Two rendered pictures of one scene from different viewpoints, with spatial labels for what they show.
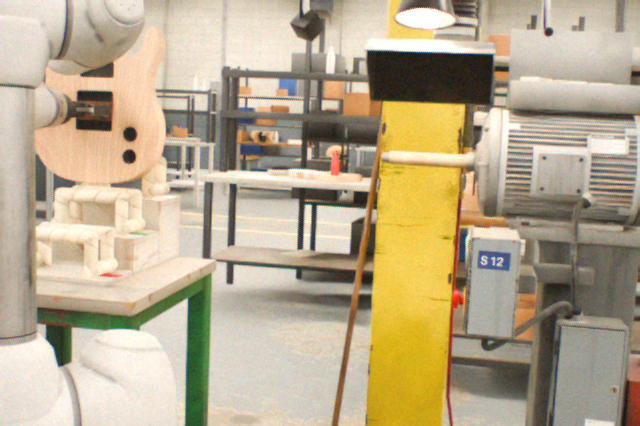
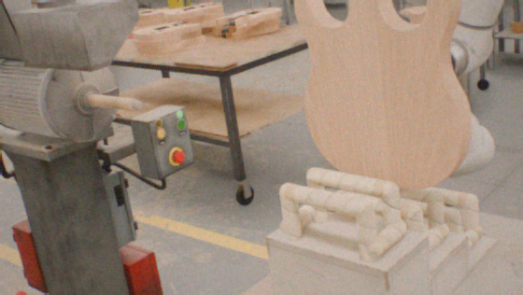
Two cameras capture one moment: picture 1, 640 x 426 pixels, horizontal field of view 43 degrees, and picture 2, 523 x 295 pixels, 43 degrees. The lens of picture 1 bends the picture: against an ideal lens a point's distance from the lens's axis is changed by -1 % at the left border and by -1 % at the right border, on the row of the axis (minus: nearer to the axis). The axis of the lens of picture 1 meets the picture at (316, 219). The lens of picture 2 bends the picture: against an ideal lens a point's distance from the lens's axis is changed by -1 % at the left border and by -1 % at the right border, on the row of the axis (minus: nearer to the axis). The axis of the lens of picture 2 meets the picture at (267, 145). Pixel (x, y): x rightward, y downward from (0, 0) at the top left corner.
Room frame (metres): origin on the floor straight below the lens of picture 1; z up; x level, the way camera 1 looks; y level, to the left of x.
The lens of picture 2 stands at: (3.27, 1.01, 1.69)
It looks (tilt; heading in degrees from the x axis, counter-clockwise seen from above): 19 degrees down; 211
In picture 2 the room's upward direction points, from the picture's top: 8 degrees counter-clockwise
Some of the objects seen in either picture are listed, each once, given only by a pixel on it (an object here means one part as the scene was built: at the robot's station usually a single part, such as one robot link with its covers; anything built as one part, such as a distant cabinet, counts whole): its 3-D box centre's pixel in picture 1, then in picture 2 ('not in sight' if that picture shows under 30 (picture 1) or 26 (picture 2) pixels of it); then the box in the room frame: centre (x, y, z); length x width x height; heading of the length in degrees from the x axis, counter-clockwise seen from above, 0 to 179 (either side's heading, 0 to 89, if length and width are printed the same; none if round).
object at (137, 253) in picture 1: (98, 248); (391, 258); (2.10, 0.56, 0.98); 0.27 x 0.16 x 0.09; 79
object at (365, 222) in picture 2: not in sight; (366, 233); (2.32, 0.60, 1.15); 0.03 x 0.03 x 0.09
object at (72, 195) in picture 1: (91, 195); (397, 189); (2.06, 0.57, 1.12); 0.20 x 0.03 x 0.03; 78
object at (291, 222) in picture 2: (160, 178); (290, 214); (2.28, 0.44, 1.15); 0.03 x 0.03 x 0.09
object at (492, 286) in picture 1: (523, 295); (145, 149); (1.67, -0.44, 0.99); 0.24 x 0.21 x 0.26; 79
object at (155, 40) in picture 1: (148, 44); (315, 7); (2.08, 0.44, 1.50); 0.07 x 0.04 x 0.09; 78
